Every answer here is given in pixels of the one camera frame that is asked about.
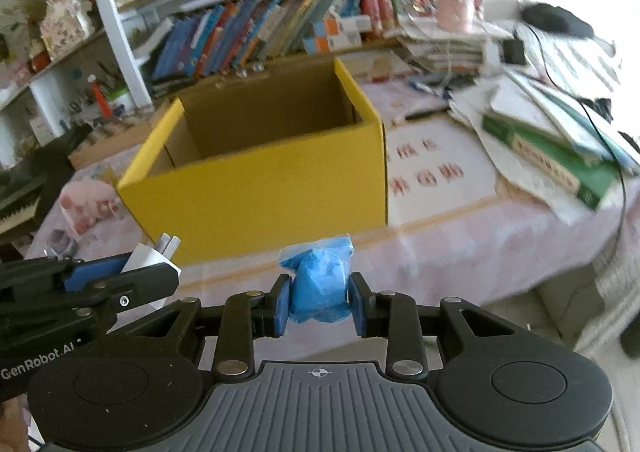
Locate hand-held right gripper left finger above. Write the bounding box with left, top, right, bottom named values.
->
left=115, top=276, right=291, bottom=380

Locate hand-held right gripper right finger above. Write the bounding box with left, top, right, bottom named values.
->
left=348, top=273, right=521, bottom=380

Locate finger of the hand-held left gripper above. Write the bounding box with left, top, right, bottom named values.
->
left=0, top=255, right=131, bottom=293
left=0, top=263, right=182, bottom=329

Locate white charger plug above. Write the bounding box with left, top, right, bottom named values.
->
left=121, top=233, right=183, bottom=314

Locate blue plastic packet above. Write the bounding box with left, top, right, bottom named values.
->
left=277, top=233, right=355, bottom=326

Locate pink plush pig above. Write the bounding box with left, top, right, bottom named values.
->
left=59, top=180, right=126, bottom=239

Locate yellow cardboard box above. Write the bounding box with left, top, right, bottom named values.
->
left=116, top=57, right=388, bottom=266

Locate pink checked cloth desktop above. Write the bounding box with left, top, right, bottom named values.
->
left=25, top=47, right=640, bottom=328

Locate small grey object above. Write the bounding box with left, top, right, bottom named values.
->
left=46, top=229, right=79, bottom=258

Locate piano keyboard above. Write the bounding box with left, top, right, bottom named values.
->
left=0, top=166, right=52, bottom=239

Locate wooden chess board box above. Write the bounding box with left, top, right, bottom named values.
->
left=67, top=104, right=171, bottom=171

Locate cream printed desk mat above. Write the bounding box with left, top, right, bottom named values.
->
left=385, top=122, right=507, bottom=233

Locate white tub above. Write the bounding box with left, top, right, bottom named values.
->
left=107, top=89, right=136, bottom=113

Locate black pen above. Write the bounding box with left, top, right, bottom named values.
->
left=404, top=105, right=451, bottom=122

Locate green book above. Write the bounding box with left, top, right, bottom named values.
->
left=481, top=114, right=624, bottom=211

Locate floral gift box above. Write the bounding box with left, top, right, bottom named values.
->
left=39, top=0, right=96, bottom=58

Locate white bookshelf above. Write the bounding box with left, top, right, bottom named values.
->
left=0, top=0, right=472, bottom=143

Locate white knit blanket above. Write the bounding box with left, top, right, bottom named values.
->
left=574, top=226, right=640, bottom=354

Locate row of colourful books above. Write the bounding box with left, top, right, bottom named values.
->
left=150, top=0, right=441, bottom=84

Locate orange white medicine box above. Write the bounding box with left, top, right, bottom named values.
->
left=304, top=32, right=364, bottom=54
left=312, top=16, right=374, bottom=36

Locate pile of papers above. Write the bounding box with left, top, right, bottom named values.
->
left=400, top=21, right=640, bottom=229

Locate black power adapter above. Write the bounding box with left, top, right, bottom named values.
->
left=501, top=39, right=526, bottom=66

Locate black rounded object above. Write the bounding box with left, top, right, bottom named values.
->
left=520, top=3, right=597, bottom=39

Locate black cable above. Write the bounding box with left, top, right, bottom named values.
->
left=527, top=24, right=632, bottom=255

